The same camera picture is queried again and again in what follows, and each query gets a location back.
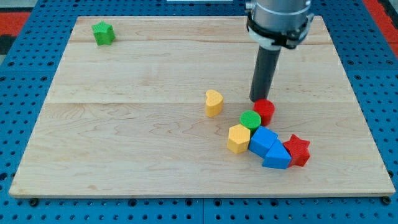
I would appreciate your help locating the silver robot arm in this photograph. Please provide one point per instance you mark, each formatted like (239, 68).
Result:
(274, 24)

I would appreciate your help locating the yellow heart block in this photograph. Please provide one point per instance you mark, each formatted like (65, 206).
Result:
(213, 103)

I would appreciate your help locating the yellow hexagon block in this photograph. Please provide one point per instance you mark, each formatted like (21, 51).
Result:
(238, 138)

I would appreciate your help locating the green cylinder block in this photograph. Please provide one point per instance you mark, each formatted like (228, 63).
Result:
(251, 120)

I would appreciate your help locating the wooden board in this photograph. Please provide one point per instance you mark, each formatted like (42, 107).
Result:
(127, 120)

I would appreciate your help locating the red cylinder block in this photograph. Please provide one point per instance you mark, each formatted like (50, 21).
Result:
(265, 109)

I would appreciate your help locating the blue cube block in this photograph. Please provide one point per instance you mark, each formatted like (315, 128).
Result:
(262, 140)

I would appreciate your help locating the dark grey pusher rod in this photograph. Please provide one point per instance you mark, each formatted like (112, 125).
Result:
(263, 73)

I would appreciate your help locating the blue triangle block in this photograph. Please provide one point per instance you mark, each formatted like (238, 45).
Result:
(277, 157)

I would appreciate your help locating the red star block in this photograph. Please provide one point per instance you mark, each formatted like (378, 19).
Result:
(298, 150)

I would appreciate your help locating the green star block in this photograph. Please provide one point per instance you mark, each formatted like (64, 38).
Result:
(103, 33)

